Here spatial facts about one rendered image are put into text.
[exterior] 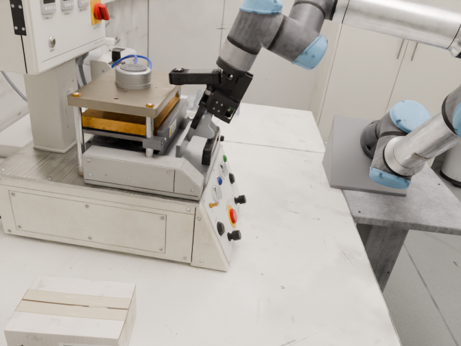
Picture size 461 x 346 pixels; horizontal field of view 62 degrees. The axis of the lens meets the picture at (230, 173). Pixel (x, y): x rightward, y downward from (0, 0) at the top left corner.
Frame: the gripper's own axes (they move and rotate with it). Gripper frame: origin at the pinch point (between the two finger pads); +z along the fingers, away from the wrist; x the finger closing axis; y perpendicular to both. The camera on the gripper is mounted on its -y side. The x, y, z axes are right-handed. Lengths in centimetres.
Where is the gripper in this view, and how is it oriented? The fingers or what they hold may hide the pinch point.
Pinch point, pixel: (188, 134)
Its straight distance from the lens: 92.9
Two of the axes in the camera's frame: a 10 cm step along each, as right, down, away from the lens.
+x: 1.1, -4.7, 8.8
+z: -4.4, 7.7, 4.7
